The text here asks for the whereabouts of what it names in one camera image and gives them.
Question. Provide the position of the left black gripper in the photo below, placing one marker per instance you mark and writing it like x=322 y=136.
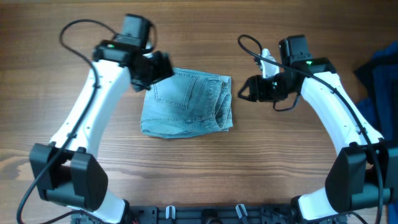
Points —
x=164 y=70

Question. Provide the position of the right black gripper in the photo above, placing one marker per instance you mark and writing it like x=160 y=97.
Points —
x=261 y=96

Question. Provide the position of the light blue denim shorts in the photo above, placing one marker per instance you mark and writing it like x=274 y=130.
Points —
x=190 y=103

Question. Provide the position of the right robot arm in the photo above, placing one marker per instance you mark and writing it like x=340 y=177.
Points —
x=364 y=174

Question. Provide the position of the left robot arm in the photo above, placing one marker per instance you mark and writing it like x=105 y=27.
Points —
x=66 y=171

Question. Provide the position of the dark blue clothes pile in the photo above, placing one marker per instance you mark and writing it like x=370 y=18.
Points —
x=379 y=77

